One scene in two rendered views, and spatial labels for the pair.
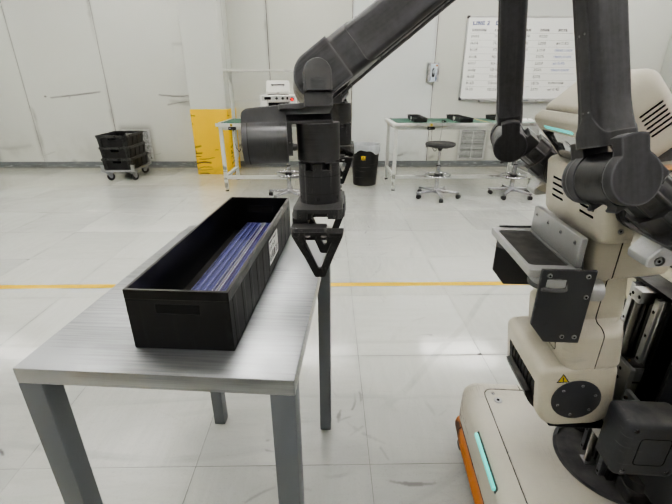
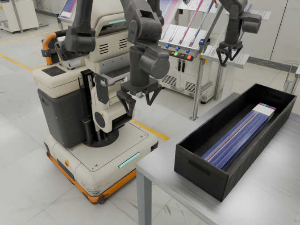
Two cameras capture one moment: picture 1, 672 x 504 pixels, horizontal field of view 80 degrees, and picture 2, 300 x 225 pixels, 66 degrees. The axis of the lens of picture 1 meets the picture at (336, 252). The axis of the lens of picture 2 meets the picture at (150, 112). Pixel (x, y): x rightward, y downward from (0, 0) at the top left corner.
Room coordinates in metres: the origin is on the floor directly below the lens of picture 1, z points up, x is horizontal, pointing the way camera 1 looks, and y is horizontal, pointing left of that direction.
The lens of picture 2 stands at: (1.57, 0.41, 1.37)
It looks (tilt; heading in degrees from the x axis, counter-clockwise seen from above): 33 degrees down; 220
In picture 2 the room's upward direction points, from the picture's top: straight up
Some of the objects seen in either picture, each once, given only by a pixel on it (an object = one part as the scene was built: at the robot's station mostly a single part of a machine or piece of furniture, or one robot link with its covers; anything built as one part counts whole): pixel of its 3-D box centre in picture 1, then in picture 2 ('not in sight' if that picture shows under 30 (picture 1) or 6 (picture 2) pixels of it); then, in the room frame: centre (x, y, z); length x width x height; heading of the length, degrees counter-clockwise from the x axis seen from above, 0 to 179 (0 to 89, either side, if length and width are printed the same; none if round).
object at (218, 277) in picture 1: (233, 264); (240, 135); (0.84, 0.24, 0.83); 0.51 x 0.07 x 0.03; 177
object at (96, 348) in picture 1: (239, 406); (226, 209); (0.84, 0.26, 0.40); 0.70 x 0.45 x 0.80; 176
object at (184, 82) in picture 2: not in sight; (195, 64); (-0.82, -0.89, 0.31); 0.70 x 0.65 x 0.62; 91
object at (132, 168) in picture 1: (125, 155); not in sight; (5.69, 2.96, 0.30); 0.64 x 0.46 x 0.60; 4
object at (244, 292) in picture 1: (232, 253); (242, 129); (0.84, 0.24, 0.86); 0.57 x 0.17 x 0.11; 177
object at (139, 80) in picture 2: (340, 136); (139, 77); (1.11, -0.01, 1.08); 0.10 x 0.07 x 0.07; 176
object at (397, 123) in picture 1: (457, 153); not in sight; (5.21, -1.55, 0.40); 1.80 x 0.75 x 0.81; 91
